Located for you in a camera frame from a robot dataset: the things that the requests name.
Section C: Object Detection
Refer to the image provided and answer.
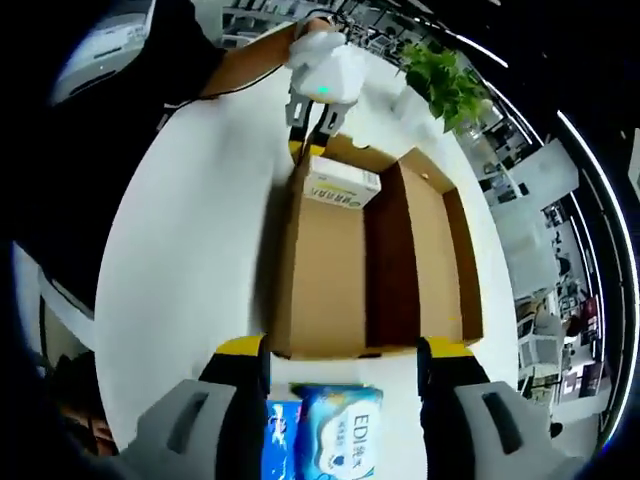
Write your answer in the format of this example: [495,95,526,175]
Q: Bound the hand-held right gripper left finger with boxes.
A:
[119,334,274,480]

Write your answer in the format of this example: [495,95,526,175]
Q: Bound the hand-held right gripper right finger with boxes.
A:
[415,337,586,480]

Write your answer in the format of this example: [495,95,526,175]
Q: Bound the light blue wet wipe pack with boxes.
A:
[289,382,385,480]

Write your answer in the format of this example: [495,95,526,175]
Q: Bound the brown cardboard shoe box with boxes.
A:
[272,132,485,360]

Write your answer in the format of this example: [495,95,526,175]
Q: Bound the white carton with barcode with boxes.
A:
[302,155,383,211]

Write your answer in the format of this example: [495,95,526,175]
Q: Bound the green plant in white pot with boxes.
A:
[394,42,495,141]

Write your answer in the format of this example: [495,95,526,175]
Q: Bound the white square pillar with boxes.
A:
[507,139,582,224]

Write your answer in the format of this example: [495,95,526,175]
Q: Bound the black cable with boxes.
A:
[164,59,294,109]

